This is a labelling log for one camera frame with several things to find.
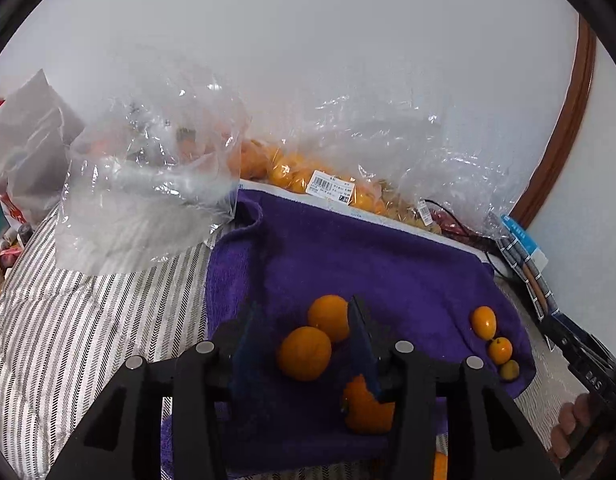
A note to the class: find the empty clear plastic bag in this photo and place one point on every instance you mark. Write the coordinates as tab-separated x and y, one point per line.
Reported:
138	195

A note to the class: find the oval kumquat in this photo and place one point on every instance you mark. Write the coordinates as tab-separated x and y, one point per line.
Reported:
483	321

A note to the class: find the clear bag of brown fruit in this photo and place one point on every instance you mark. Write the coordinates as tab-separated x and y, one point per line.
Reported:
413	217

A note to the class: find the brown wooden door frame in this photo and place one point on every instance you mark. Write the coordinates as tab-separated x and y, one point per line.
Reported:
563	125

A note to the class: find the large round orange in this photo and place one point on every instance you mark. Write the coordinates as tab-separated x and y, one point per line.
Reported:
328	316
304	353

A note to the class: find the purple towel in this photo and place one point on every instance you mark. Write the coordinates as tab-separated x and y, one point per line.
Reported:
388	280

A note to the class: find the small round kumquat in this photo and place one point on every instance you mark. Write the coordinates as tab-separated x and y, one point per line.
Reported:
499	351
510	370

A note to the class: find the person's right hand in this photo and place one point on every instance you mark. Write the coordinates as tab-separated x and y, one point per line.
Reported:
568	430

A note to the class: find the white plastic bag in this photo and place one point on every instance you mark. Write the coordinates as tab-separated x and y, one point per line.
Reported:
28	150

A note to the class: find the long white box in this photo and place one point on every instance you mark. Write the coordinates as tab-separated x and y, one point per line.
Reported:
383	218

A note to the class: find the clear bag of oranges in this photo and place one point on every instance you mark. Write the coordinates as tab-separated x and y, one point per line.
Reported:
288	170

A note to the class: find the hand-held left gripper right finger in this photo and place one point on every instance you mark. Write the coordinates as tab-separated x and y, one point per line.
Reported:
362	350

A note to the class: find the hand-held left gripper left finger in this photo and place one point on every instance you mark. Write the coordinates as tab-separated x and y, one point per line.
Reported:
245	360

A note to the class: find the large orange with leaf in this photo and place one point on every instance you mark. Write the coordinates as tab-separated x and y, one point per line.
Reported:
368	410

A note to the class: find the bag of dark red fruit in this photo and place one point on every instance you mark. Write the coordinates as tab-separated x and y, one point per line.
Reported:
450	222

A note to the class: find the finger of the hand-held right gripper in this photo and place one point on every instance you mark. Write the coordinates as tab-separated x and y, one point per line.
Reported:
573	342

